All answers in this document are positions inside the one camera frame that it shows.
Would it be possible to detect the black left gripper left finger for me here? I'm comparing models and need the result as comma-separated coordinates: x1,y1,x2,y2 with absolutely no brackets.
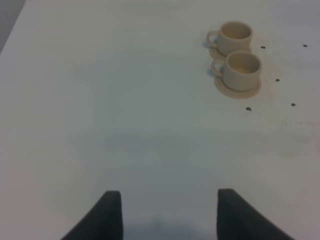
63,190,124,240

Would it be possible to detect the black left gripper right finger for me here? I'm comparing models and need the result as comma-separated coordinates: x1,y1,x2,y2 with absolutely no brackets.
216,188,292,240

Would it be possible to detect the near beige saucer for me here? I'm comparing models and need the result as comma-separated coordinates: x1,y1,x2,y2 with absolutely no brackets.
214,76,262,99

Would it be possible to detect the beige saucer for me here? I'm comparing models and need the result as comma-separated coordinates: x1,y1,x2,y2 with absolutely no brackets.
207,43,252,59
214,76,262,99

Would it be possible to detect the near beige teacup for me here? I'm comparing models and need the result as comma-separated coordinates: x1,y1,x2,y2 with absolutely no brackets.
211,51,263,92

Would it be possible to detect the beige teacup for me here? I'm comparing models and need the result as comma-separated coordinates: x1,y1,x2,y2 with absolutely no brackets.
206,21,253,48
211,51,263,92

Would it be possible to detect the far beige saucer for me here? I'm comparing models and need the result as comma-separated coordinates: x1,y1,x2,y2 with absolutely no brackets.
207,43,252,59

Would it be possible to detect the far beige teacup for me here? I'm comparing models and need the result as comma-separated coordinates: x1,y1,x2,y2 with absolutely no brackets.
206,21,253,48

